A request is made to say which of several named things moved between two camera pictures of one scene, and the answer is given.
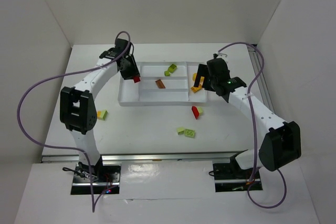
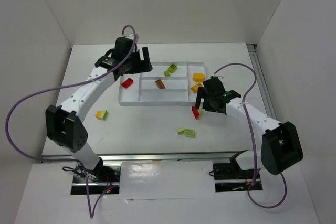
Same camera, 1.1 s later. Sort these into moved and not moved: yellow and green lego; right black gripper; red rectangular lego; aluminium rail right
Moved: red rectangular lego; right black gripper
Not moved: yellow and green lego; aluminium rail right
